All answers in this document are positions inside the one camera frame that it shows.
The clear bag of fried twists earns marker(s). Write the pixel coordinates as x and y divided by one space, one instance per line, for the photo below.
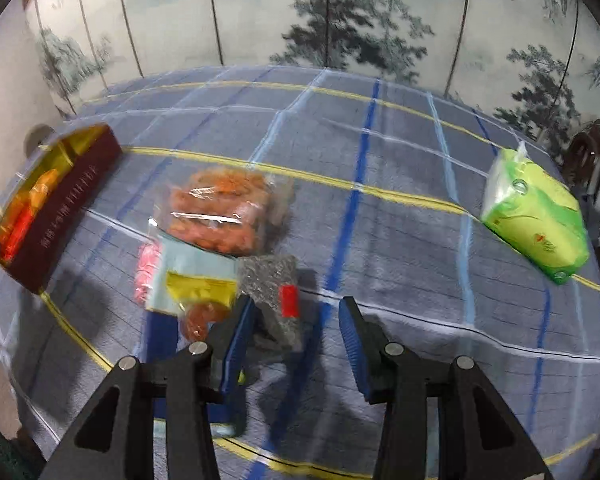
220 187
215 230

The light blue cracker packet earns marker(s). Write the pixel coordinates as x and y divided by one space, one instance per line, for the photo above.
195 260

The yellow clear snack packet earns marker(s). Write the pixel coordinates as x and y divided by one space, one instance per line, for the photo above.
200 290

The red snack packet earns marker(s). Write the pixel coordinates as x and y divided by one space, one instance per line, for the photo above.
17 232

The pink snack packet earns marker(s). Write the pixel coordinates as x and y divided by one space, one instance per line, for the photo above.
147 270

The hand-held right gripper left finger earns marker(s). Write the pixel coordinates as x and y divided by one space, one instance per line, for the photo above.
237 345

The red tin box gold inside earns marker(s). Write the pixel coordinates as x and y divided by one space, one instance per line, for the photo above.
75 200

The painted folding screen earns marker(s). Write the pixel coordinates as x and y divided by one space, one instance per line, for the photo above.
260 10

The blue plaid tablecloth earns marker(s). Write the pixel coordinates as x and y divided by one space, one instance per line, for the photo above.
405 185

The dark wooden chair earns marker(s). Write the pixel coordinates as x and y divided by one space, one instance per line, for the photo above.
592 170

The green tissue pack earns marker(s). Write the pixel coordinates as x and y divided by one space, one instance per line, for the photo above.
535 220

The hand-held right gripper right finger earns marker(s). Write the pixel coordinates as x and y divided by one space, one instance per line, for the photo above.
355 355

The orange snack packet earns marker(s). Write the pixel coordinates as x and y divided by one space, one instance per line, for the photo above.
42 190

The silver speckled snack packet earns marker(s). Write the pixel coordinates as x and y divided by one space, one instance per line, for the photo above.
272 280

